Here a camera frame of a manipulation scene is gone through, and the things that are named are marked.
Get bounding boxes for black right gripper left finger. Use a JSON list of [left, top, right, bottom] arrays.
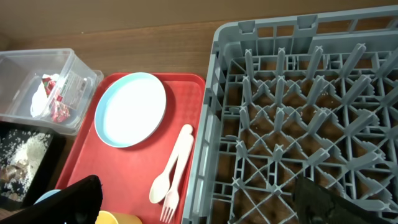
[[1, 175, 103, 224]]

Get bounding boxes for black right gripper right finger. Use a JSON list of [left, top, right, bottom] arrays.
[[292, 176, 389, 224]]

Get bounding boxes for yellow plastic cup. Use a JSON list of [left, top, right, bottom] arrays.
[[95, 210, 142, 224]]

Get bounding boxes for brown food scraps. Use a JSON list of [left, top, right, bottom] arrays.
[[0, 160, 29, 200]]

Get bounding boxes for white rice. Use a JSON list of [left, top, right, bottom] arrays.
[[1, 131, 51, 184]]

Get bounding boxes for red strawberry snack wrapper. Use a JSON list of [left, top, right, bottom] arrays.
[[42, 74, 70, 123]]

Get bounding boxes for white napkin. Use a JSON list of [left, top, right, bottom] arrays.
[[30, 73, 59, 118]]

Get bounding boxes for black waste tray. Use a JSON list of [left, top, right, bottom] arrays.
[[1, 121, 66, 211]]

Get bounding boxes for grey dishwasher rack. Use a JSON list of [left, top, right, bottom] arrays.
[[180, 5, 397, 223]]

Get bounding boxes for clear plastic waste bin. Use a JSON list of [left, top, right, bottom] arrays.
[[1, 49, 104, 136]]

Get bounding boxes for light blue bowl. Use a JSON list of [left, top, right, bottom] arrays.
[[34, 189, 60, 205]]

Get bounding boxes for red serving tray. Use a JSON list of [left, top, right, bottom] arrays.
[[56, 73, 205, 223]]

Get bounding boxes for white plastic spoon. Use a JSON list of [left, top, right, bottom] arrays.
[[149, 124, 193, 203]]

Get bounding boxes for light blue plate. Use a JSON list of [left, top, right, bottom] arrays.
[[95, 72, 167, 148]]

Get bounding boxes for pink plastic fork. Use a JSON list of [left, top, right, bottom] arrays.
[[160, 134, 194, 223]]

